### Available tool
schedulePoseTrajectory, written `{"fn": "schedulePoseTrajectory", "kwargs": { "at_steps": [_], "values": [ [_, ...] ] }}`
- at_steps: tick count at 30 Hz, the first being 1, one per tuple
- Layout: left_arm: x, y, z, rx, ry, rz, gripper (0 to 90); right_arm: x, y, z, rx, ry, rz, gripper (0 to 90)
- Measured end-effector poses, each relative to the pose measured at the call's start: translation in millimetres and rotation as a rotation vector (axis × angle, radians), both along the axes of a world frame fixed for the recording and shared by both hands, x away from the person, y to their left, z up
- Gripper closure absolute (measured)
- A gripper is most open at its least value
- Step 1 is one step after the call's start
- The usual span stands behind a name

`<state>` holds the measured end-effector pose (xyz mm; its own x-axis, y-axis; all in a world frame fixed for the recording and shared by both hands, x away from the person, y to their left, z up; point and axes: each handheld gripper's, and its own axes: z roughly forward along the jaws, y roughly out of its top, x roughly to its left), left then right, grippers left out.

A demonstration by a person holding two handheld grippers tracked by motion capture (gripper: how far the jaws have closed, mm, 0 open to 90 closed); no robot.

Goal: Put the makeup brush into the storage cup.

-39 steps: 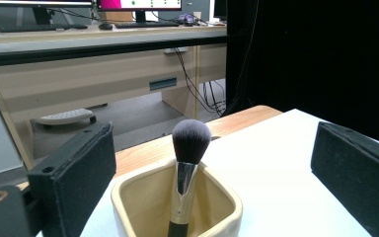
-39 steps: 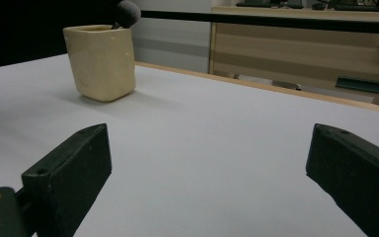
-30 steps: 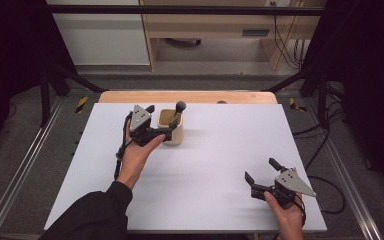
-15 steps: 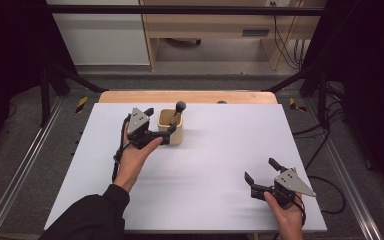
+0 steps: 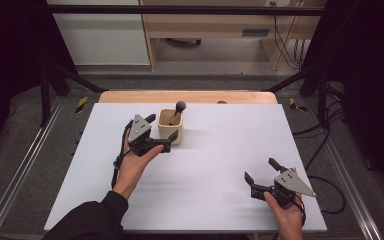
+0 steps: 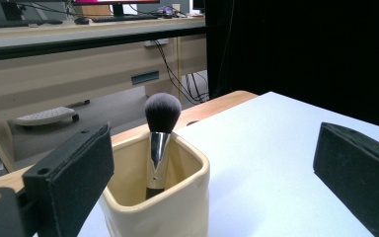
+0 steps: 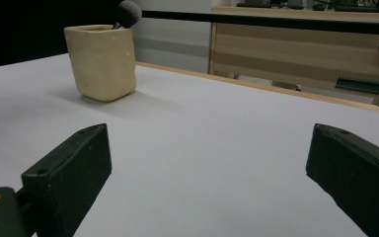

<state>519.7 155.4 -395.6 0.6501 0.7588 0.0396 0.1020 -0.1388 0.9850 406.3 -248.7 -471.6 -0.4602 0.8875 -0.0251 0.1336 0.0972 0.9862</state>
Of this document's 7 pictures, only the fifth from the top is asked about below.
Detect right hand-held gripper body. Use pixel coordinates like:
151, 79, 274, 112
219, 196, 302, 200
250, 168, 317, 207

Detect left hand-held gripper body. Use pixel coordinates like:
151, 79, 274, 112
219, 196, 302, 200
125, 114, 173, 157

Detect cream square cup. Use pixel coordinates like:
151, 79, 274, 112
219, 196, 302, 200
156, 108, 185, 146

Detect makeup brush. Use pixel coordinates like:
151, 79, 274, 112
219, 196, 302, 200
169, 100, 188, 126

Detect person's right hand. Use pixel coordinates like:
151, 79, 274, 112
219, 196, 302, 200
263, 167, 305, 240

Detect person's left hand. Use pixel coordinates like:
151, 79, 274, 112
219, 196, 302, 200
112, 125, 165, 201

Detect white table board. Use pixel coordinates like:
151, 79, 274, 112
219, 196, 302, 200
43, 102, 328, 234

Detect wooden table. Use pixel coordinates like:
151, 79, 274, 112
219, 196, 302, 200
98, 90, 279, 105

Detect yellow black tape strip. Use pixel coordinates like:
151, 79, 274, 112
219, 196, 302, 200
75, 96, 90, 114
288, 97, 308, 113

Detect white cabinet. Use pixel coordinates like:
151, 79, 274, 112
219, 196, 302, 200
45, 0, 151, 66

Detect wooden desk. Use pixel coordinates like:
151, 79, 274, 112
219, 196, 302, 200
139, 0, 328, 72

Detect black curtain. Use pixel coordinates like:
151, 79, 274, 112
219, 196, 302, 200
302, 0, 384, 203
0, 0, 78, 163

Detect white power strip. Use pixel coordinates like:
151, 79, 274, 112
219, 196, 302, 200
265, 0, 292, 8

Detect right hand-held gripper cable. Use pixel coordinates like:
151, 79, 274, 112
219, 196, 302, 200
293, 194, 308, 228

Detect hand-held gripper cable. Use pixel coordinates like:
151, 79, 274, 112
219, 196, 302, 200
293, 194, 308, 228
110, 119, 133, 190

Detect left hand-held gripper cable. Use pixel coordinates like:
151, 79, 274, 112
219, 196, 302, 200
110, 119, 133, 190

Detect black floor cable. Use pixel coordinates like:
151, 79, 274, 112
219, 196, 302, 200
292, 82, 348, 215

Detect aluminium floor rail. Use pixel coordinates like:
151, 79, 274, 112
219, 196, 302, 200
0, 95, 65, 240
303, 99, 384, 240

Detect black frame strut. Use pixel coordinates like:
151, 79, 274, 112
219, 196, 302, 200
264, 63, 330, 125
40, 62, 110, 128

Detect black frame bar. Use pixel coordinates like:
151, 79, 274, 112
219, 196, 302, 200
46, 4, 325, 17

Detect black desk cables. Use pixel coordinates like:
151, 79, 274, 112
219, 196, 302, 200
272, 2, 312, 70

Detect dark drawer handle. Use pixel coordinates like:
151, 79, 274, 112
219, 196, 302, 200
241, 28, 271, 37

